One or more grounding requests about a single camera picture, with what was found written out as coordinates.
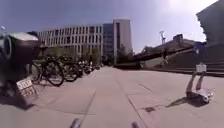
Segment group of trees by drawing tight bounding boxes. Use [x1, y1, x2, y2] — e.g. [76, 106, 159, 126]
[43, 44, 135, 66]

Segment grey stone slab pavement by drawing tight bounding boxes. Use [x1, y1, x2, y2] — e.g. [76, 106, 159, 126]
[0, 65, 224, 128]

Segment pale building with tower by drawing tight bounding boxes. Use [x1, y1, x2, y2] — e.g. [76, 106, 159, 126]
[34, 18, 134, 64]

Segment lamp pole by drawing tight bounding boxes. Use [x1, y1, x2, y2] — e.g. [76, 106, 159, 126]
[158, 30, 167, 46]

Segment row of parked bicycles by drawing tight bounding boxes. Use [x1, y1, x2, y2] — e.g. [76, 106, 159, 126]
[28, 54, 101, 88]

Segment robot's own part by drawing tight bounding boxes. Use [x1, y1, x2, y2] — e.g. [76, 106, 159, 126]
[69, 118, 83, 128]
[130, 121, 141, 128]

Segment low building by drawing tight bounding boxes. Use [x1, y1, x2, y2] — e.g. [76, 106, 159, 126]
[141, 33, 201, 56]

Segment small robot with white flag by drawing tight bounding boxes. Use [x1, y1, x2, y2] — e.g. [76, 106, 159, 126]
[184, 62, 215, 104]

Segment dark scooter with plate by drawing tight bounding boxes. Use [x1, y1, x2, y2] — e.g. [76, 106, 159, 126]
[0, 31, 43, 108]

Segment wide stone stairs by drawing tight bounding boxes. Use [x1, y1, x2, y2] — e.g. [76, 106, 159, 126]
[146, 49, 224, 78]

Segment dark building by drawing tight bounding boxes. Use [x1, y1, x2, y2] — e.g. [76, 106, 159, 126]
[195, 0, 224, 64]

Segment dark low wall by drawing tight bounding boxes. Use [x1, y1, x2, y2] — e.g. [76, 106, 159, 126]
[113, 49, 198, 71]

